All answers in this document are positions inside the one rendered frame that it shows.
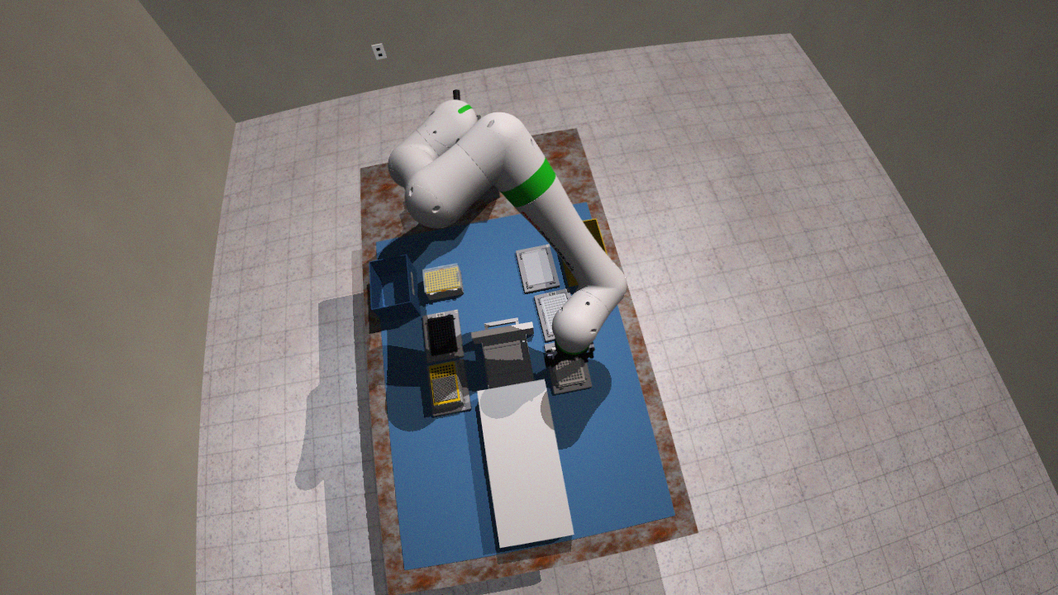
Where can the blue bench mat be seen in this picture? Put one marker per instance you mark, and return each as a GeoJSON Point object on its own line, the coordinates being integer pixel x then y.
{"type": "Point", "coordinates": [610, 461]}

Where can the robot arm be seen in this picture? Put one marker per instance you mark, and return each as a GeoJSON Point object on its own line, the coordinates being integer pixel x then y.
{"type": "Point", "coordinates": [497, 149]}

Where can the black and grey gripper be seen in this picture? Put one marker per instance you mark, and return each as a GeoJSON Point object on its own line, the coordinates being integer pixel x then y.
{"type": "Point", "coordinates": [552, 361]}

